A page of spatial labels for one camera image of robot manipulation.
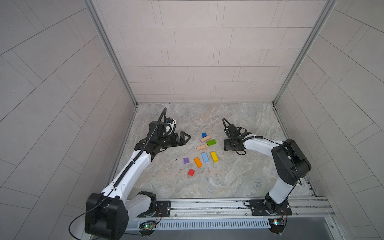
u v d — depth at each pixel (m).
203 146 0.93
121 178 0.43
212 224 0.68
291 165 0.47
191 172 0.83
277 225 0.68
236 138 0.69
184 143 0.68
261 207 0.71
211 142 0.94
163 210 0.71
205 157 0.88
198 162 0.87
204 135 0.98
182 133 0.69
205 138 0.96
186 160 0.87
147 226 0.65
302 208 0.73
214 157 0.87
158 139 0.61
